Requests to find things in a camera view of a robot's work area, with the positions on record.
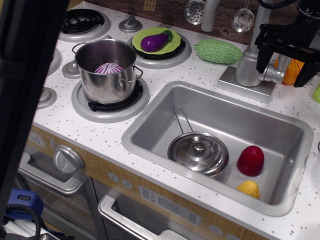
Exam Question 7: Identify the silver slotted ladle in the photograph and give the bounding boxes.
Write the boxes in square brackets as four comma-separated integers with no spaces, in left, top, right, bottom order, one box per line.
[184,0,205,25]

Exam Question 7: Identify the back left stove burner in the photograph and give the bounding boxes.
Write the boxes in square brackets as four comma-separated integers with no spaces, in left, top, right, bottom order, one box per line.
[58,8,111,43]

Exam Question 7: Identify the silver faucet lever handle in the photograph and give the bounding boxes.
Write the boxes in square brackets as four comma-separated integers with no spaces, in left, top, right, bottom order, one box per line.
[259,54,292,84]

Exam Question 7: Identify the silver back stove knob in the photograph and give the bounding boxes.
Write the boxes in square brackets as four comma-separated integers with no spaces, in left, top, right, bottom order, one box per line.
[118,15,143,33]

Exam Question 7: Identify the green toy bitter melon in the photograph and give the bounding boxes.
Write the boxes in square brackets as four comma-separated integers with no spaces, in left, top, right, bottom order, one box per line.
[193,39,243,65]

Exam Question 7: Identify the red toy pepper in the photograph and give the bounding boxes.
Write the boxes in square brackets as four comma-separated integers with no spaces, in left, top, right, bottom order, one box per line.
[236,145,265,177]

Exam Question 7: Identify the silver sink basin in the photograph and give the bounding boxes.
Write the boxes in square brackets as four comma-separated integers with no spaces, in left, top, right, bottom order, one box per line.
[121,81,314,216]

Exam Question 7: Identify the stove burner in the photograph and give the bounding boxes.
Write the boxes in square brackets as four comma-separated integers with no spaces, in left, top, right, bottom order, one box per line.
[46,48,62,77]
[58,8,111,43]
[71,79,150,124]
[135,34,192,70]

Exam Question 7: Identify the grey dishwasher door handle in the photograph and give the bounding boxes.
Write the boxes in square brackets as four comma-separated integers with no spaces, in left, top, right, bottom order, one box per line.
[97,195,186,240]

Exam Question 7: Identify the black braided cable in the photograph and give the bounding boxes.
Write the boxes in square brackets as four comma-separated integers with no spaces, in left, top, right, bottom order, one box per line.
[3,203,42,240]

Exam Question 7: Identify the orange toy pumpkin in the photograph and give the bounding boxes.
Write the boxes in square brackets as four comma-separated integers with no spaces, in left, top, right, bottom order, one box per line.
[282,59,305,85]

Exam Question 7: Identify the purple toy eggplant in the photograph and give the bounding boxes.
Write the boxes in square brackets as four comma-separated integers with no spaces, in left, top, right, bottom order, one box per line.
[140,30,173,53]

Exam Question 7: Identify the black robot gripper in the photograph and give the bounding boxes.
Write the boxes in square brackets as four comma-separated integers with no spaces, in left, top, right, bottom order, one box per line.
[255,0,320,88]

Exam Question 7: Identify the silver oven dial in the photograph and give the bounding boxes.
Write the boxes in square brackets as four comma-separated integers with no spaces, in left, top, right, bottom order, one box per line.
[52,144,85,175]

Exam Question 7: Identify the purple white toy onion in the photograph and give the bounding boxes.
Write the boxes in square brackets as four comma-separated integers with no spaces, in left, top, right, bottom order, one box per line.
[94,62,124,74]

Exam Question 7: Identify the green toy cup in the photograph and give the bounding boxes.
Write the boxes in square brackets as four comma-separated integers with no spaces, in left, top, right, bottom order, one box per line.
[312,84,320,103]

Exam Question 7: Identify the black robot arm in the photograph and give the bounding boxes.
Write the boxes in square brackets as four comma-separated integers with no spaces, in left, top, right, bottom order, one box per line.
[0,0,320,227]

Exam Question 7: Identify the blue clamp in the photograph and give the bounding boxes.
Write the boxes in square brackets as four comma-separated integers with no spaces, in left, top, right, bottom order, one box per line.
[5,188,44,220]

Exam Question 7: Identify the silver middle stove knob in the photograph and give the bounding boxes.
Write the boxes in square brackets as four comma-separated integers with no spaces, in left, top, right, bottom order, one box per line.
[62,60,80,79]

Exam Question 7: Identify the grey oven door handle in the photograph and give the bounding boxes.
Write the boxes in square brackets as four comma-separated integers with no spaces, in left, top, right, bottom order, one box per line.
[18,152,84,198]

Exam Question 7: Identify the steel stock pot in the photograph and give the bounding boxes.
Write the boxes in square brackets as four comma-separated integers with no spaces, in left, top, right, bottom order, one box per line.
[74,38,143,105]

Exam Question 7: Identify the silver front stove knob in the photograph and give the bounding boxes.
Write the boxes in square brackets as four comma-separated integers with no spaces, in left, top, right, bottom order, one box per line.
[37,87,57,110]

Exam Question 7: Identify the front left stove burner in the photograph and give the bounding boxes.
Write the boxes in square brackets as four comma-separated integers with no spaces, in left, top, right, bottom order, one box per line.
[46,48,62,77]

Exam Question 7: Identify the steel saucepan with lid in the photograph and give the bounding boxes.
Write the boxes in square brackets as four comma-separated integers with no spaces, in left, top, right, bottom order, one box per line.
[167,106,230,177]

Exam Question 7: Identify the silver stove knob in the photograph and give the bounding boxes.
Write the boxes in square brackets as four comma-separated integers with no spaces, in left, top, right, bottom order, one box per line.
[118,15,143,33]
[62,60,80,79]
[37,87,57,110]

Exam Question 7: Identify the yellow toy corn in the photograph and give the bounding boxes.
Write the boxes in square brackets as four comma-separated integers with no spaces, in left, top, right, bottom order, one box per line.
[237,180,260,199]

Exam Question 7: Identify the silver toy faucet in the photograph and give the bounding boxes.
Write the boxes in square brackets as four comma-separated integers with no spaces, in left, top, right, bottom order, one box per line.
[217,6,276,104]

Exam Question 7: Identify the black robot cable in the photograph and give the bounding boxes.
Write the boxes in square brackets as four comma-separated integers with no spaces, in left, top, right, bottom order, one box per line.
[257,0,298,8]

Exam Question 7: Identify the back right stove burner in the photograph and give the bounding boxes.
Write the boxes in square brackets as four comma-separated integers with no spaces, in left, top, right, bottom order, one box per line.
[135,34,192,70]

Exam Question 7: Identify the front right stove burner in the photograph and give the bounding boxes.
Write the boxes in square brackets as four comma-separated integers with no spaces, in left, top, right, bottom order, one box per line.
[71,79,150,124]

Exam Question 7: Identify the lime green plate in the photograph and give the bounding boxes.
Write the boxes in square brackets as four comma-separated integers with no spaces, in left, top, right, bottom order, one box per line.
[131,27,182,55]

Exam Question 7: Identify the silver hanging ladle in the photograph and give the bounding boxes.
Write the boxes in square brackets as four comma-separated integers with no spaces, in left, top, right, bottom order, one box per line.
[231,0,255,33]

